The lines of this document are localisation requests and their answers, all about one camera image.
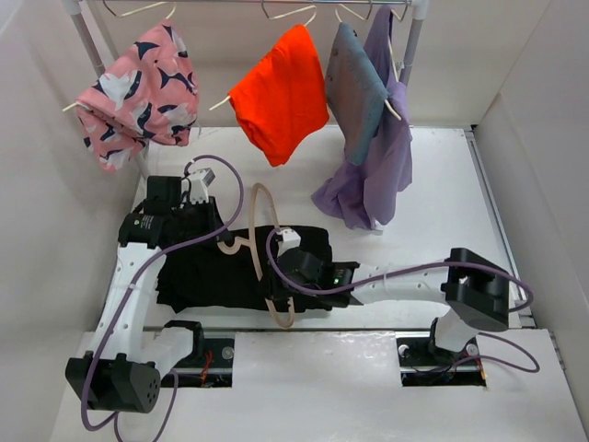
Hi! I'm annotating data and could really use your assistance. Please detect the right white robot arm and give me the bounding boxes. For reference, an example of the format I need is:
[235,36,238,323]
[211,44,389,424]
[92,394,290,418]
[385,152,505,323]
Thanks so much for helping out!
[269,248,510,363]

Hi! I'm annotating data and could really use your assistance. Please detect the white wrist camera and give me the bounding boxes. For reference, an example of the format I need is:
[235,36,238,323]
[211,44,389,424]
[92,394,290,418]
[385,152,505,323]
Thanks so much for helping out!
[278,227,301,255]
[182,168,215,204]

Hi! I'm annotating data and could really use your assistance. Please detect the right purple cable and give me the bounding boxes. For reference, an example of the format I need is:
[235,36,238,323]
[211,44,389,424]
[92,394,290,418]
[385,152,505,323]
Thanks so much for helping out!
[264,228,540,374]

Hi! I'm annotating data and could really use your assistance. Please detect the purple cable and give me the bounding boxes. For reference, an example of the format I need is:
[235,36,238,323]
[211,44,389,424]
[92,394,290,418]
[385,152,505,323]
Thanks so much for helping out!
[80,154,245,442]
[264,228,540,374]

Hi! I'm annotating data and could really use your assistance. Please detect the aluminium rail right side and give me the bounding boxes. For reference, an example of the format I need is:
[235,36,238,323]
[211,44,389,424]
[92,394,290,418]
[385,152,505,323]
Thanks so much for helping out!
[464,127,537,330]

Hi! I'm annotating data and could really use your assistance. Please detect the aluminium rail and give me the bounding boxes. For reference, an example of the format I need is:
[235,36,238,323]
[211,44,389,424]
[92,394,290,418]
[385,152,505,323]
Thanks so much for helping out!
[464,127,537,330]
[142,327,433,334]

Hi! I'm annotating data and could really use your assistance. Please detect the grey metal clothes rack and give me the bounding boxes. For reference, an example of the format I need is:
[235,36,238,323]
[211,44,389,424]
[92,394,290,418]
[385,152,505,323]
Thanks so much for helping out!
[64,0,432,185]

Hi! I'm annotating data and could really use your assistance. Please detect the wooden hanger under lilac shirt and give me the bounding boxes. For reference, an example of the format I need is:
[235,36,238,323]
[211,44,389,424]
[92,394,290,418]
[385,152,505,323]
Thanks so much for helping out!
[388,1,411,86]

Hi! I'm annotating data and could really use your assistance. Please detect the aluminium rail front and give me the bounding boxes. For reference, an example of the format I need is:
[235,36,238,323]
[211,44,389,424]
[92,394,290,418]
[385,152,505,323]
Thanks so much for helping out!
[142,327,433,334]

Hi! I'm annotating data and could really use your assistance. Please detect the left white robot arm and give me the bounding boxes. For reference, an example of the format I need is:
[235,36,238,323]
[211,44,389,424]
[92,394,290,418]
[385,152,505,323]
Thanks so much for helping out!
[65,169,222,413]

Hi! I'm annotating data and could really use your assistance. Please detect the wooden hanger under blue shorts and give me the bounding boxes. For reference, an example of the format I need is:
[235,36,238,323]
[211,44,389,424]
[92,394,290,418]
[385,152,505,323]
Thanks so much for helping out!
[334,3,402,121]

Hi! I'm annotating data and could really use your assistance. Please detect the lilac purple shirt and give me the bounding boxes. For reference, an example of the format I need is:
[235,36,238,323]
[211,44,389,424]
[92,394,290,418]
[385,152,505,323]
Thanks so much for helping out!
[311,5,412,230]

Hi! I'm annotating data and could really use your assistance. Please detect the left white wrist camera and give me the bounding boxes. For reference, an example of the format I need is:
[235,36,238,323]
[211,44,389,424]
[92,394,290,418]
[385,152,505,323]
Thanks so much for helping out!
[182,168,215,204]

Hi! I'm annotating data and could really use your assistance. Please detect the black trousers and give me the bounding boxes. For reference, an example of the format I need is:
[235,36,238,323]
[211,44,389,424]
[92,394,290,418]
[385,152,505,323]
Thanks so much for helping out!
[156,240,349,313]

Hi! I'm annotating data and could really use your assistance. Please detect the orange shorts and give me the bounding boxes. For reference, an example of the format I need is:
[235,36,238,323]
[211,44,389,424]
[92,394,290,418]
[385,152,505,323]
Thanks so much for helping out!
[228,25,329,167]

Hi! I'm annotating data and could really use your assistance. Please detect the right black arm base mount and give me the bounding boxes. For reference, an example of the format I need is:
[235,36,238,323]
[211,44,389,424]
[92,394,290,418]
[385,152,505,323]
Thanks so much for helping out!
[397,336,487,388]

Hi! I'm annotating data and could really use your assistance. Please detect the pink bird-print shorts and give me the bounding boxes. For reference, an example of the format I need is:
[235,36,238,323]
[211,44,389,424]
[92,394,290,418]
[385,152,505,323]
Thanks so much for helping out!
[75,18,199,171]

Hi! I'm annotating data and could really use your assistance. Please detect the wooden hanger under orange shorts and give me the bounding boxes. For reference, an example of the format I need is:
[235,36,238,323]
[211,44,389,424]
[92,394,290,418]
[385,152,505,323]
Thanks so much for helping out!
[209,0,318,111]

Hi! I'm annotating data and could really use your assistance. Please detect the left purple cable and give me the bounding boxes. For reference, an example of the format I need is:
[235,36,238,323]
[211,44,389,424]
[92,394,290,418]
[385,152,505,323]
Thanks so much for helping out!
[80,154,245,442]

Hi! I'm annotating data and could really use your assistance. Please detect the blue-grey shorts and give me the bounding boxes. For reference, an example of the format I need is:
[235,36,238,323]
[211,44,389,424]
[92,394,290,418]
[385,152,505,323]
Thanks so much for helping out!
[325,23,387,166]

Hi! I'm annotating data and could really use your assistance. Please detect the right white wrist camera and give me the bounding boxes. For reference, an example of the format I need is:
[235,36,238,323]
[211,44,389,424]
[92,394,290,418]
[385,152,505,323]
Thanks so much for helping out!
[278,227,301,255]

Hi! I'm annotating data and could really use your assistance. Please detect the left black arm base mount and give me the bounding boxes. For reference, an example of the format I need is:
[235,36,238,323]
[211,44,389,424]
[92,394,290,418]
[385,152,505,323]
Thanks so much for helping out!
[142,328,235,388]

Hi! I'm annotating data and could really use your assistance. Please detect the wooden hanger under pink shorts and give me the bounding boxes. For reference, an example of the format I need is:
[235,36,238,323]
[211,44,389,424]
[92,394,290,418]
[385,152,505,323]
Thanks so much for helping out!
[62,1,178,112]

